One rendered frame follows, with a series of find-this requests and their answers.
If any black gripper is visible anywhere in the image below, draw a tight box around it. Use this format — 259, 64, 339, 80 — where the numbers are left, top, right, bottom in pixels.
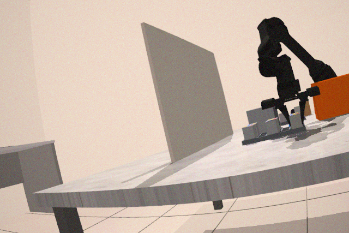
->
261, 73, 321, 126

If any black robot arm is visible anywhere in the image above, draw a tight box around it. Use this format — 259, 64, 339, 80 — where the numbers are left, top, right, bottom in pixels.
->
257, 17, 337, 100

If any grey flat panel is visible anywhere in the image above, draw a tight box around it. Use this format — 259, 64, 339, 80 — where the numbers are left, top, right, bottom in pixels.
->
141, 22, 233, 163

